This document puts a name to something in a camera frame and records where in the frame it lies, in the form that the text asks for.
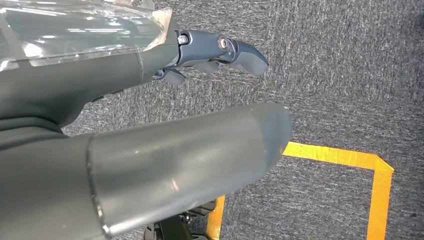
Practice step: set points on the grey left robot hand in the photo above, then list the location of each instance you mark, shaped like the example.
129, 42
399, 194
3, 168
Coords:
165, 159

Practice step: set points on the black robot foot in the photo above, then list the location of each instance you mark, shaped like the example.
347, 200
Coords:
172, 228

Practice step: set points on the yellow floor tape outline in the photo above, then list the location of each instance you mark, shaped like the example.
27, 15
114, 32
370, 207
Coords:
381, 198

